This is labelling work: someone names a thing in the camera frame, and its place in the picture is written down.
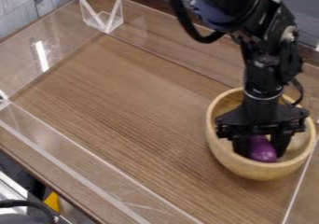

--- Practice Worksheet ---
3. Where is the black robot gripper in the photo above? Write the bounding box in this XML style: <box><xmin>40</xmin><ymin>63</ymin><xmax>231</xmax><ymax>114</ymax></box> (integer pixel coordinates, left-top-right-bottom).
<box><xmin>215</xmin><ymin>89</ymin><xmax>310</xmax><ymax>158</ymax></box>

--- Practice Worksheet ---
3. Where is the purple toy eggplant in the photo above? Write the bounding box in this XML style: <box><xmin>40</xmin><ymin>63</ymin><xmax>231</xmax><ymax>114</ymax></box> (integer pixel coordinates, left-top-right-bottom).
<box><xmin>248</xmin><ymin>135</ymin><xmax>277</xmax><ymax>162</ymax></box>

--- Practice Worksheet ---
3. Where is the brown wooden bowl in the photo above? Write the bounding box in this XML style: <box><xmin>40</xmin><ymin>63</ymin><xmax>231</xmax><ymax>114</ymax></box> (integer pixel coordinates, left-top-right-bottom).
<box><xmin>206</xmin><ymin>88</ymin><xmax>317</xmax><ymax>181</ymax></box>

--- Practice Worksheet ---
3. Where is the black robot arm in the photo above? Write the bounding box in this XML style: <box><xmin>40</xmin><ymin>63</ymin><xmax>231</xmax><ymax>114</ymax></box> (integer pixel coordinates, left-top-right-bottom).
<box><xmin>168</xmin><ymin>0</ymin><xmax>310</xmax><ymax>157</ymax></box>

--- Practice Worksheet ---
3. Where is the clear acrylic table barrier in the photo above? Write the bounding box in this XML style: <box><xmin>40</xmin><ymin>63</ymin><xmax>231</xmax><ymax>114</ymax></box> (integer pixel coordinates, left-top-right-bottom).
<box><xmin>0</xmin><ymin>98</ymin><xmax>203</xmax><ymax>224</ymax></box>

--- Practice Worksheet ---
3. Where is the clear acrylic corner bracket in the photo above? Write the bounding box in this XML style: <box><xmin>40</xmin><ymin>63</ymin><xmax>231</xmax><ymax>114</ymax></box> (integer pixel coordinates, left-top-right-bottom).
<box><xmin>79</xmin><ymin>0</ymin><xmax>123</xmax><ymax>34</ymax></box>

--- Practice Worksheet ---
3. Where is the black cable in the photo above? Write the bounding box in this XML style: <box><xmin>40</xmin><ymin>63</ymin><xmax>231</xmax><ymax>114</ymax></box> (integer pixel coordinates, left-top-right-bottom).
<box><xmin>0</xmin><ymin>198</ymin><xmax>60</xmax><ymax>224</ymax></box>

